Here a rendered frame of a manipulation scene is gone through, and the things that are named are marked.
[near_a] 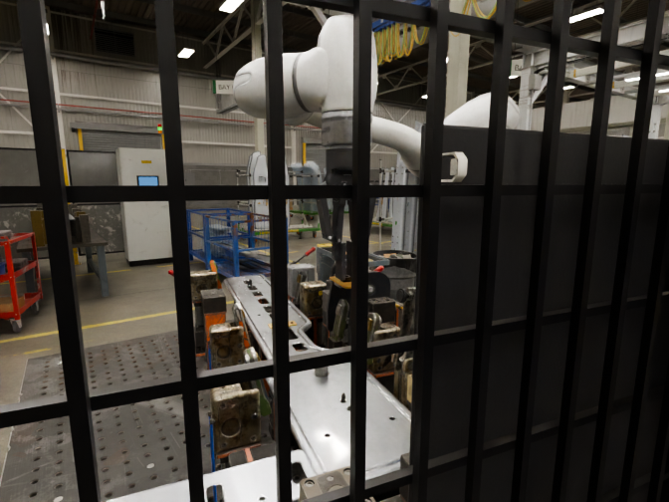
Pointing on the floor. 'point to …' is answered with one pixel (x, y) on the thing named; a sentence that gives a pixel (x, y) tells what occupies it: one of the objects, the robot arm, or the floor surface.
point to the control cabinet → (141, 251)
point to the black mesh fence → (38, 34)
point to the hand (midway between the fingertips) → (345, 259)
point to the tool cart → (13, 307)
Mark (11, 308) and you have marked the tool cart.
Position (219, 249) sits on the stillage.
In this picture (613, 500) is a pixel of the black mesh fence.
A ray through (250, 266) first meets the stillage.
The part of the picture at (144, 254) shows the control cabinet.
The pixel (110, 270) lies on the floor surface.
